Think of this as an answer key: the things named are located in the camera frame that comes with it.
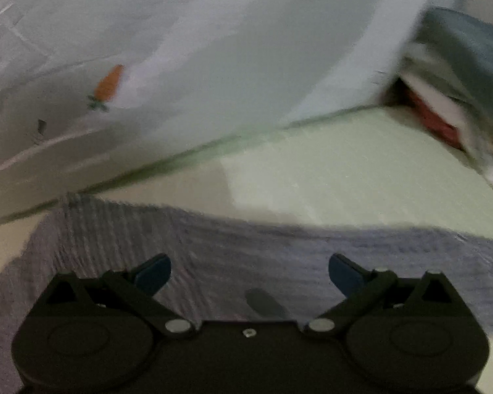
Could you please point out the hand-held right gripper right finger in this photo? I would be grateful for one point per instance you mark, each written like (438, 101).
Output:
(345, 277)

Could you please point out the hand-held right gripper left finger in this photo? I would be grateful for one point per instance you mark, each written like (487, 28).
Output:
(154, 277)

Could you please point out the blue checked shirt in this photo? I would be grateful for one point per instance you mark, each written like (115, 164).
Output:
(230, 246)

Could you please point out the pile of folded clothes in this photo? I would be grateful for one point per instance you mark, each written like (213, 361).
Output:
(480, 139)

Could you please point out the red cloth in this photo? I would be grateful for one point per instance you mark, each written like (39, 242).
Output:
(435, 119)

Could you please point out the pale blue carrot-print quilt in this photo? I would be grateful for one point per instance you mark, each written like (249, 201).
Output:
(230, 49)

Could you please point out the teal folded cloth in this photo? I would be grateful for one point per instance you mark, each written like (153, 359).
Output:
(464, 37)

